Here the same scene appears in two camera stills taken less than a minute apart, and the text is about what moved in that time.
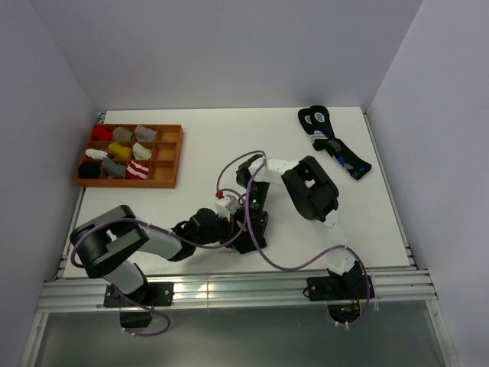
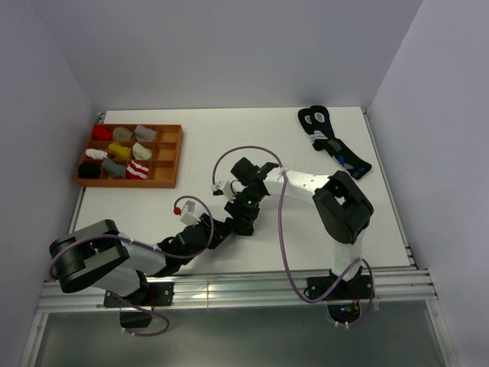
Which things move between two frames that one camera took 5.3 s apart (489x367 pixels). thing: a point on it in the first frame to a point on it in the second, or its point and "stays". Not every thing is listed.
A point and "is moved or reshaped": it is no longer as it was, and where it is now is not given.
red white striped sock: [137, 170] stays
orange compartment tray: [131, 154] stays
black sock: [244, 241] is moved or reshaped
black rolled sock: [90, 171] stays
